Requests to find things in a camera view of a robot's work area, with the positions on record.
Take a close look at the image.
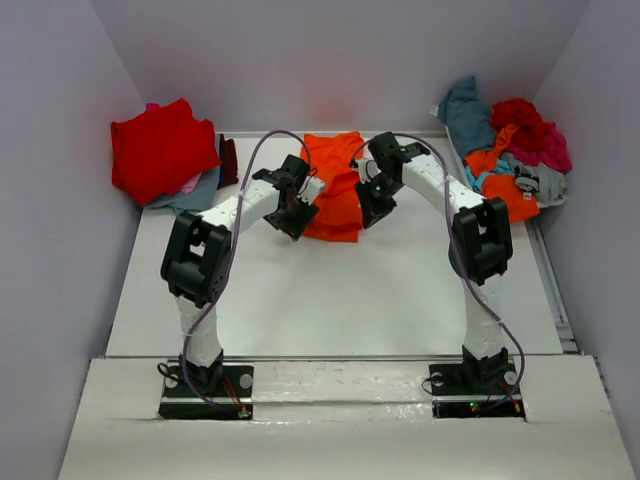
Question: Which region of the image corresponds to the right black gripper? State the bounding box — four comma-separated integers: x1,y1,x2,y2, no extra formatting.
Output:
354,174,403,229

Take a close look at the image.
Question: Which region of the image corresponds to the orange t-shirt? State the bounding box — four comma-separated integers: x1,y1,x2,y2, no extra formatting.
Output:
464,125,540,223
303,132,364,243

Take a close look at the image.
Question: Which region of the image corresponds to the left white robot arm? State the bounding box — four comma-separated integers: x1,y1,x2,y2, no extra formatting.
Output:
160,155,326,397

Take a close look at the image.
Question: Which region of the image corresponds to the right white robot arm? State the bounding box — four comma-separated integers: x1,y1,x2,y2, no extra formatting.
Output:
350,132,514,397

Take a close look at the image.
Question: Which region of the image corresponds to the folded maroon t-shirt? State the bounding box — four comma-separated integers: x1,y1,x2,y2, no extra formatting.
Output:
217,134,239,189

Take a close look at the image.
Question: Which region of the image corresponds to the folded light blue t-shirt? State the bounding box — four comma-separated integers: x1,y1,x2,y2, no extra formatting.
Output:
146,167,220,215

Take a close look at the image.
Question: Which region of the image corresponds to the folded pink t-shirt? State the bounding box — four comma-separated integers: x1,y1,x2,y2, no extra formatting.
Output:
178,174,201,194

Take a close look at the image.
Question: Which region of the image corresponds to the teal blue crumpled t-shirt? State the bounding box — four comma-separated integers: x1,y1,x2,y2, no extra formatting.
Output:
437,75,496,159

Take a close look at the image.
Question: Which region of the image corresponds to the cyan crumpled t-shirt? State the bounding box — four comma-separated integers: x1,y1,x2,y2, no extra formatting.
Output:
465,159,515,193

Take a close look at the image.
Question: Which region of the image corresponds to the folded red t-shirt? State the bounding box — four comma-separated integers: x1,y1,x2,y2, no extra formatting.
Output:
110,98,221,207

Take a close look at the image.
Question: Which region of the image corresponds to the red crumpled t-shirt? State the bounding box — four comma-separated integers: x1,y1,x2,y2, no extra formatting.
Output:
490,98,549,150

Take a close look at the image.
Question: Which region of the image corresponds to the grey crumpled t-shirt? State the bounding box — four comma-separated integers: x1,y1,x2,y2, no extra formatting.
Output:
500,153,568,208

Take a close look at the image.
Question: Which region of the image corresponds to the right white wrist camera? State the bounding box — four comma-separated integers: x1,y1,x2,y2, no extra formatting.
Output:
349,158,379,184

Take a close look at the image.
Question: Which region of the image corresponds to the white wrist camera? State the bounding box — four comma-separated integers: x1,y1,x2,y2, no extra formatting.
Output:
349,158,379,184
297,176,326,205

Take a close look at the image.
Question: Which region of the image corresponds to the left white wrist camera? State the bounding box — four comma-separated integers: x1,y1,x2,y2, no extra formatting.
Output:
297,176,326,205

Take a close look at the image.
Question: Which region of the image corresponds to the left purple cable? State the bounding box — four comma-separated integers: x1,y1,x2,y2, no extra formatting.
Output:
180,130,316,417

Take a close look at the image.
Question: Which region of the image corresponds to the purple cable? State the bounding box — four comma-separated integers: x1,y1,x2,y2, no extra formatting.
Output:
349,133,525,415
180,130,316,417

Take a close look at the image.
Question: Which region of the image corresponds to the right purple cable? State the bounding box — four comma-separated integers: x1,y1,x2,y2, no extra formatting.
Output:
349,133,525,415

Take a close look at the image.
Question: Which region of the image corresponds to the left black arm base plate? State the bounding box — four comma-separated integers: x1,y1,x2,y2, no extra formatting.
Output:
157,361,254,421

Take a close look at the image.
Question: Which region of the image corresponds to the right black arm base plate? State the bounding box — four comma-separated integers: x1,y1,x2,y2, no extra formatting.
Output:
421,363,526,420

